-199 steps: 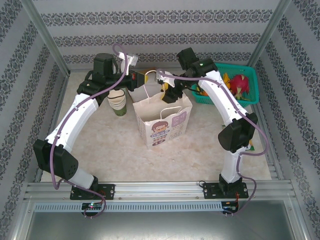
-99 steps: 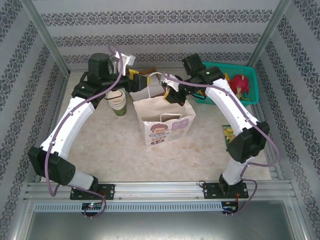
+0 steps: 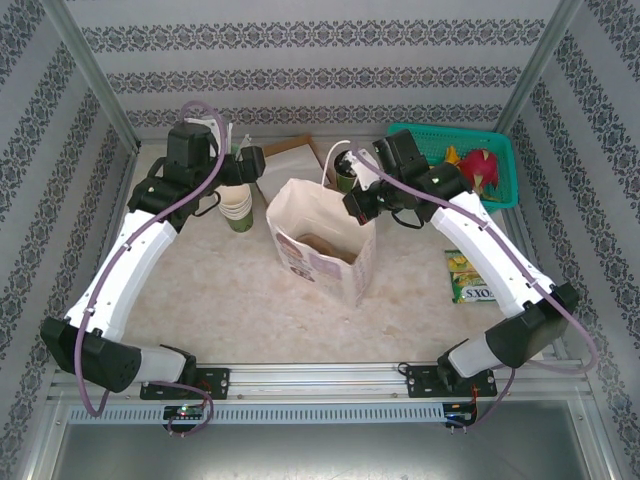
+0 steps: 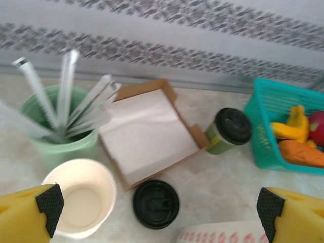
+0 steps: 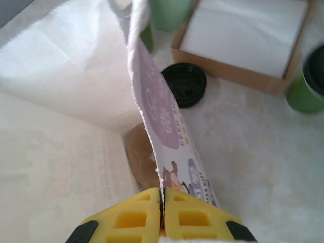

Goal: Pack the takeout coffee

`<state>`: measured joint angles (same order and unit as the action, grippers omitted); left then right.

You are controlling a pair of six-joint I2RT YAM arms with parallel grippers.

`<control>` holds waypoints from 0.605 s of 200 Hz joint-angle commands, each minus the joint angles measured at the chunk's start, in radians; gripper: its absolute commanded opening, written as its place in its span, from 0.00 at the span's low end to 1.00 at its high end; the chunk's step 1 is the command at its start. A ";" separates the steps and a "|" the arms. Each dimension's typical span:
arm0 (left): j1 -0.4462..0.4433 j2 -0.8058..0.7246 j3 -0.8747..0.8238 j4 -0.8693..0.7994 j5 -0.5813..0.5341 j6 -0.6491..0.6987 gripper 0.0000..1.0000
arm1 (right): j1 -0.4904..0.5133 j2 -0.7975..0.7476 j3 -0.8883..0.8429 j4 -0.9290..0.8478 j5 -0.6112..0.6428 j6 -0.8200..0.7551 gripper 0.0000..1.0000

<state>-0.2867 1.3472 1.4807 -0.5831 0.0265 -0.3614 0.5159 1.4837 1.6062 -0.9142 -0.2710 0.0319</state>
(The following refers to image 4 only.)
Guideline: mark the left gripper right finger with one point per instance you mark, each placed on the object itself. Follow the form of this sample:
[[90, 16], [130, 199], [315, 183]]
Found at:
[[301, 217]]

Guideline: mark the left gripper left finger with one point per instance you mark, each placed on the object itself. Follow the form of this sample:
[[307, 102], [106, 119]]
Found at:
[[22, 215]]

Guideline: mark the stack of paper cups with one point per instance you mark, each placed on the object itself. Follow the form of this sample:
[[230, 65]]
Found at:
[[81, 200]]

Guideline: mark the white printed paper bag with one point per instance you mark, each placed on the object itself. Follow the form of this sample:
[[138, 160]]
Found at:
[[222, 231]]

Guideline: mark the green coffee cup black lid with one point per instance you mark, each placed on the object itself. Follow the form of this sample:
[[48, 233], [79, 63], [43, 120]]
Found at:
[[233, 126]]

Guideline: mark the orange carrot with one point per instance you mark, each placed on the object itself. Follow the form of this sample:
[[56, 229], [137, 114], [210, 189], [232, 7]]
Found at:
[[301, 154]]

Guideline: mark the teal plastic basket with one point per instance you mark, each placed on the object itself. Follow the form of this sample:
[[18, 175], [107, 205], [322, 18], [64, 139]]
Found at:
[[265, 152]]

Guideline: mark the green straw holder cup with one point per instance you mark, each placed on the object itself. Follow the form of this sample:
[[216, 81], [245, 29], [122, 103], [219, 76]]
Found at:
[[65, 149]]

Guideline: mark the yellow banana bunch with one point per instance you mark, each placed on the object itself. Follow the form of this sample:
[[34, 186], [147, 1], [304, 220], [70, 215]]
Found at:
[[296, 126]]

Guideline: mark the pink dragon fruit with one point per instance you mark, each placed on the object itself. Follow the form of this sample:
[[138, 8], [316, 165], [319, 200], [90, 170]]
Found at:
[[317, 126]]

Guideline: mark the wrapped white straw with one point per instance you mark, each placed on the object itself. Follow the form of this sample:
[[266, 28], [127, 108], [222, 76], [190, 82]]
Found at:
[[112, 89], [20, 119], [96, 88], [67, 81], [33, 83]]

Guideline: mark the brown cardboard napkin box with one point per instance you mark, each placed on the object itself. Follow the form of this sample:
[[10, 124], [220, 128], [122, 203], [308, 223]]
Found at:
[[197, 134]]

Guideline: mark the stack of black lids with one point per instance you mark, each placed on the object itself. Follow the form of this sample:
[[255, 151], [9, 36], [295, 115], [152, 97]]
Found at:
[[155, 203]]

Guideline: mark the white paper napkins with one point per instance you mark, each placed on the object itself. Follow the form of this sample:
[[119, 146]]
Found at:
[[146, 134]]

